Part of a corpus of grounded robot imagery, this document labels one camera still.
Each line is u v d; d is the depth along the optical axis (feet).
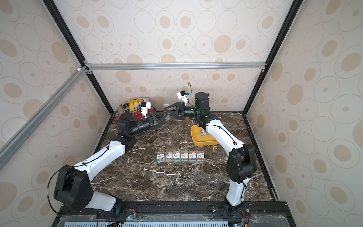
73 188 1.37
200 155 3.02
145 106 2.25
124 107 3.27
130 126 1.95
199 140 3.25
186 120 3.63
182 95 2.34
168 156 3.02
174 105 2.24
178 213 2.40
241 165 1.57
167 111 2.25
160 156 3.02
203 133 3.38
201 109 2.08
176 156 3.02
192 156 3.02
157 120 2.13
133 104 3.20
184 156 3.02
